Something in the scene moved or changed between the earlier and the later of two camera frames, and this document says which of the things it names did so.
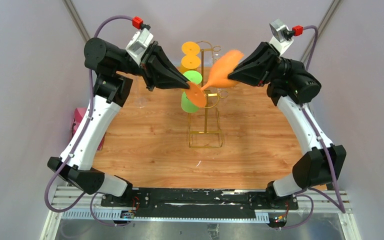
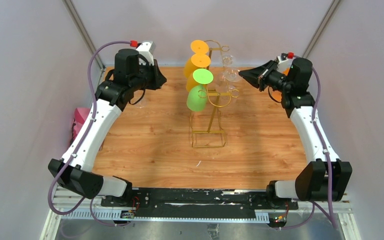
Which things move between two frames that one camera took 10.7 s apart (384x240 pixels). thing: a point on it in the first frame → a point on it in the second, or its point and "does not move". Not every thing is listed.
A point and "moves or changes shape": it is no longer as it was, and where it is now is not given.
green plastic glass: x=186 y=104 → x=197 y=99
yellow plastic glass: x=190 y=48 → x=199 y=47
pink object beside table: x=79 y=113 does not move
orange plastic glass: x=218 y=76 moves or changes shape
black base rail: x=201 y=203 does not move
